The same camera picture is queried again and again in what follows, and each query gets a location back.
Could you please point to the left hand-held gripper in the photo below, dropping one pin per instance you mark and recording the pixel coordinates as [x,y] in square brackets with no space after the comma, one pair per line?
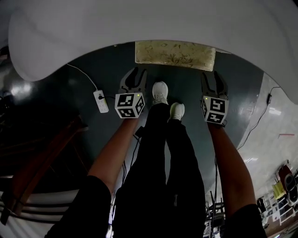
[126,104]

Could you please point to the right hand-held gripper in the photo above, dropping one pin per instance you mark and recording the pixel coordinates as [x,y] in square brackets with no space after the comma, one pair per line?
[215,109]

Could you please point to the person's left forearm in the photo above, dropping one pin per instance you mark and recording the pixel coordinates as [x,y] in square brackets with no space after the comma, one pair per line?
[114,151]

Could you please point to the person's right forearm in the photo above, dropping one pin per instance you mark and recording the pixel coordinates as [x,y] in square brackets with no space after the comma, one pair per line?
[229,167]

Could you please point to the person's left white shoe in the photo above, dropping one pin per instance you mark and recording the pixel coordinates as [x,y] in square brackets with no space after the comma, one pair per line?
[160,91]

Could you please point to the person's white shoe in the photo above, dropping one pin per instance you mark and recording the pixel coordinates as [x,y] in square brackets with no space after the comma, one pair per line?
[160,91]
[177,111]

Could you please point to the white power strip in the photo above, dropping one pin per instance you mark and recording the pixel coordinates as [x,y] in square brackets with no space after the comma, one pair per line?
[101,102]

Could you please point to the person's right white shoe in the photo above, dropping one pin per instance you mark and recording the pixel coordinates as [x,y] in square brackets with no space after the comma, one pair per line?
[177,111]

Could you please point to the person's left leg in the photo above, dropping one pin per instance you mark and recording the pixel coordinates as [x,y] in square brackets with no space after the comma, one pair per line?
[149,162]

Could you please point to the person's leg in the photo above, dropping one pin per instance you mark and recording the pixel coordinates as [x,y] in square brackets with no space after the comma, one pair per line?
[149,162]
[184,174]

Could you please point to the red floor strip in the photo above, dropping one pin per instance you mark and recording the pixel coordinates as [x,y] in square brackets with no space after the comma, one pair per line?
[286,134]

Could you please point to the person's right leg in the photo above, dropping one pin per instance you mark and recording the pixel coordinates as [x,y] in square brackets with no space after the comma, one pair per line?
[184,174]

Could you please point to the brown wooden staircase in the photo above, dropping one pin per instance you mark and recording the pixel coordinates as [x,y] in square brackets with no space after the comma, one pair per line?
[44,158]

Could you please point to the red white appliance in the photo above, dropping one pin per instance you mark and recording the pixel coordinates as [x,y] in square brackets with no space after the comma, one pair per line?
[288,181]

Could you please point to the yellow cloth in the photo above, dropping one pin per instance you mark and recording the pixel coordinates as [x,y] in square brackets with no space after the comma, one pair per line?
[278,190]

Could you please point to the black metal stand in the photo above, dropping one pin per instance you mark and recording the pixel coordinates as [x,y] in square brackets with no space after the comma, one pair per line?
[215,209]

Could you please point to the person's black shirt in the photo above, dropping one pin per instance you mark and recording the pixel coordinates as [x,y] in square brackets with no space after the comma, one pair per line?
[81,209]

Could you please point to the white metal rack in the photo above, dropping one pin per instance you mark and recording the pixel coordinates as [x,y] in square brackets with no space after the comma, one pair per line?
[279,211]

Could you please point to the black white striped mat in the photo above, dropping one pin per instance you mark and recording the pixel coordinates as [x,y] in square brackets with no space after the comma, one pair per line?
[46,197]

